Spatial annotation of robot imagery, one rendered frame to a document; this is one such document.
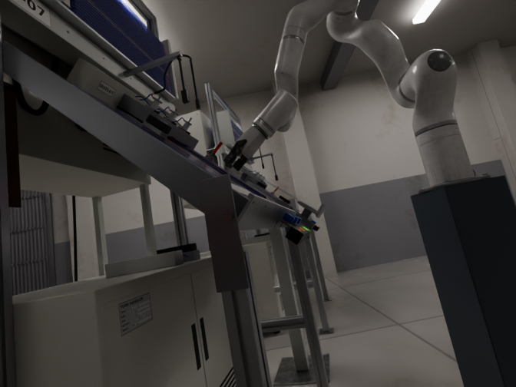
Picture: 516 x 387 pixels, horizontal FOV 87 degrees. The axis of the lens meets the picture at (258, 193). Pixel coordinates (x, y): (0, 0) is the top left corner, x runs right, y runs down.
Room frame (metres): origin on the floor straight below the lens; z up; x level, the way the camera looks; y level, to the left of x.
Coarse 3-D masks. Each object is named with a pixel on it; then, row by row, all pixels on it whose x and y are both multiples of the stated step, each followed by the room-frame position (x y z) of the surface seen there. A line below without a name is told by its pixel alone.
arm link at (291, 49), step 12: (288, 36) 0.86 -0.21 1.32; (288, 48) 0.86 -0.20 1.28; (300, 48) 0.87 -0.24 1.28; (276, 60) 0.89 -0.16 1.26; (288, 60) 0.86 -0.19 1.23; (300, 60) 0.89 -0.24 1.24; (276, 72) 0.89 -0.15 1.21; (288, 72) 0.87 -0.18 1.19; (276, 84) 0.94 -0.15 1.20; (288, 84) 0.92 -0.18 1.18
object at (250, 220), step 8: (256, 200) 0.49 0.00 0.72; (264, 200) 0.53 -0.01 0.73; (248, 208) 0.47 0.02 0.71; (256, 208) 0.52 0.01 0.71; (264, 208) 0.57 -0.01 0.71; (272, 208) 0.64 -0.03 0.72; (280, 208) 0.74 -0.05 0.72; (288, 208) 0.90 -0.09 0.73; (248, 216) 0.50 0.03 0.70; (256, 216) 0.55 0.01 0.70; (264, 216) 0.62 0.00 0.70; (272, 216) 0.69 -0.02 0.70; (280, 216) 0.81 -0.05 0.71; (240, 224) 0.49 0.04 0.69; (248, 224) 0.53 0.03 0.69; (256, 224) 0.60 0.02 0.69; (264, 224) 0.67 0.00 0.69; (272, 224) 0.77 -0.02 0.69; (280, 224) 0.91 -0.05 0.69
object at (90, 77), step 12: (84, 60) 0.73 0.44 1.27; (72, 72) 0.74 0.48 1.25; (84, 72) 0.73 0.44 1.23; (96, 72) 0.73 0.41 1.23; (84, 84) 0.73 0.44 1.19; (96, 84) 0.76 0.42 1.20; (108, 84) 0.79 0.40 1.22; (120, 84) 0.82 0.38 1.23; (96, 96) 0.78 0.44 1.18; (108, 96) 0.81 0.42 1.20; (120, 96) 0.85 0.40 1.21; (132, 96) 0.89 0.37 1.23
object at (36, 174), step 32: (64, 64) 0.86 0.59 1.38; (32, 96) 0.74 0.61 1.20; (32, 128) 0.74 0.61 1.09; (64, 128) 0.84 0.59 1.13; (32, 160) 0.76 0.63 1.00; (64, 160) 0.83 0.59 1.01; (96, 160) 0.95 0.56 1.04; (128, 160) 1.13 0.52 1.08; (64, 192) 1.13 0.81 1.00; (96, 192) 1.22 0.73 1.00; (96, 224) 1.29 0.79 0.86
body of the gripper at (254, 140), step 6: (252, 126) 0.89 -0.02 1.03; (246, 132) 0.89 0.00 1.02; (252, 132) 0.89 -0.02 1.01; (258, 132) 0.89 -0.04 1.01; (240, 138) 0.89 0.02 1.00; (246, 138) 0.89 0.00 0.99; (252, 138) 0.89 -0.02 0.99; (258, 138) 0.90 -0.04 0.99; (264, 138) 0.94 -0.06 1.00; (234, 144) 0.90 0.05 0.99; (246, 144) 0.89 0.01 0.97; (252, 144) 0.90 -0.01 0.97; (258, 144) 0.94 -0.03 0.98; (246, 150) 0.91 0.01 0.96; (252, 150) 0.94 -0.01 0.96; (246, 156) 0.95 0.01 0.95; (252, 156) 0.98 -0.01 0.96
